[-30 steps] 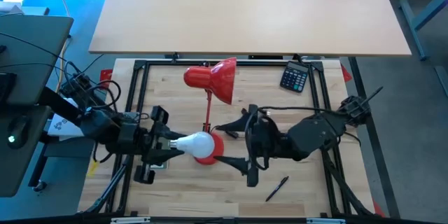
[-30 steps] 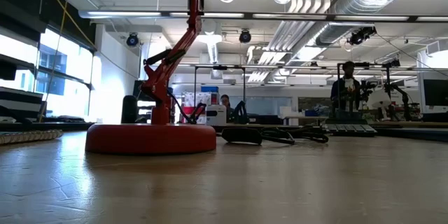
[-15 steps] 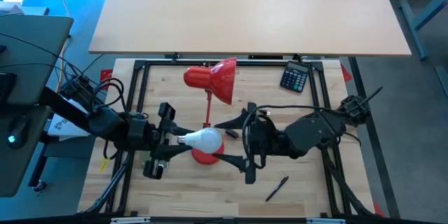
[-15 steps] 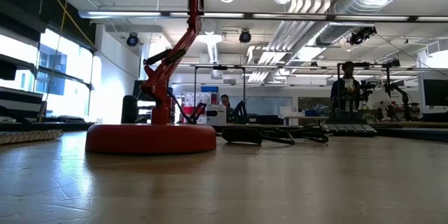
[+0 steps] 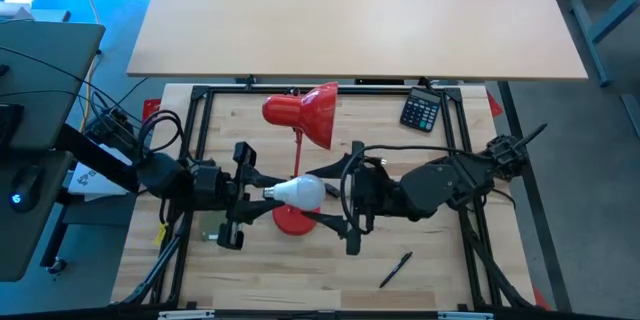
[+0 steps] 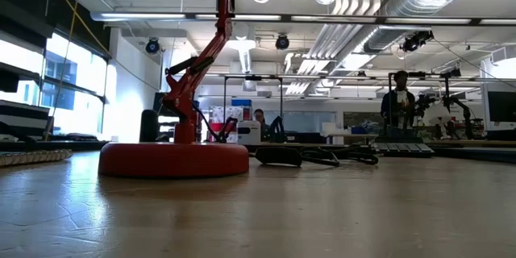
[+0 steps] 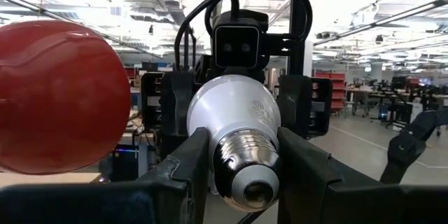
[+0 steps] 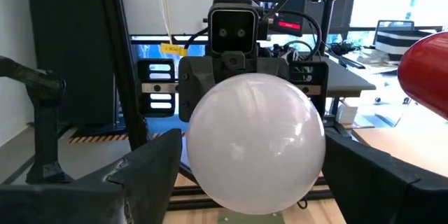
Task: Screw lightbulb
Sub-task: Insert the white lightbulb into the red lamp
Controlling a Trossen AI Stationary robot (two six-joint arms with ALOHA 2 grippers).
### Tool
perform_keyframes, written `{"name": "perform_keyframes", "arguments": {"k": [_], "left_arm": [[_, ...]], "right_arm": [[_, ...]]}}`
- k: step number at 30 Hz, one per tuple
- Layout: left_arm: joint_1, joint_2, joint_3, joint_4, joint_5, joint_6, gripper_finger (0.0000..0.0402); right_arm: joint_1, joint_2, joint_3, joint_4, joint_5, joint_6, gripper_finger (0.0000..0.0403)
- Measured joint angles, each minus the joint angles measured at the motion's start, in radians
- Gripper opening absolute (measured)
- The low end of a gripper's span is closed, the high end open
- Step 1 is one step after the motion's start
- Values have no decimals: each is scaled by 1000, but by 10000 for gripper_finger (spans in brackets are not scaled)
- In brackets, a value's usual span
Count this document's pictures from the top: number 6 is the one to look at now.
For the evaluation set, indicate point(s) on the computer monitor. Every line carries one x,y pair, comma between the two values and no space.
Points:
502,106

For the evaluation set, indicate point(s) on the white ceiling fixture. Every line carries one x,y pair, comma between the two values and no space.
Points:
244,48

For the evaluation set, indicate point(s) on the person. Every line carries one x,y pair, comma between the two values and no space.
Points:
259,116
399,109

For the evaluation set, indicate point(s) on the white box device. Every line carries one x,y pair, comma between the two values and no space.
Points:
249,135

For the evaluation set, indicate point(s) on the white background lampshade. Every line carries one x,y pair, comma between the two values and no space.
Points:
437,113

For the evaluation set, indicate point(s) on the black background stand frame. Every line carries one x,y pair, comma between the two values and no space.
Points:
252,77

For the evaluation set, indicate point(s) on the blue box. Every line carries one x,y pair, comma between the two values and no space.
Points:
242,103

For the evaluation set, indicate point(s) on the black calculator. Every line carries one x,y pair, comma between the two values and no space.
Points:
403,150

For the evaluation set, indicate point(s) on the ceiling light strip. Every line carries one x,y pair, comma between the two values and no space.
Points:
141,15
423,20
334,18
258,17
498,22

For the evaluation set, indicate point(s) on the black cylinder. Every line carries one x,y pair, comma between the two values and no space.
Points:
148,127

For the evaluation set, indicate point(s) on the large window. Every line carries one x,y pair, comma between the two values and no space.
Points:
86,105

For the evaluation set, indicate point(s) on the dark grey side desk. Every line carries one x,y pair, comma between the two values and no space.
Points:
20,109

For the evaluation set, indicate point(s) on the black ceiling spotlight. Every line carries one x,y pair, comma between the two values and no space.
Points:
413,42
152,46
282,42

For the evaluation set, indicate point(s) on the background black robot arm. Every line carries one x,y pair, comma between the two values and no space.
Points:
278,125
230,123
447,101

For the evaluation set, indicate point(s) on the green notebook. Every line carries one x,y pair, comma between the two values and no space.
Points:
32,158

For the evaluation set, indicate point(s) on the red desk lamp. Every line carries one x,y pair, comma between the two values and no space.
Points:
173,161

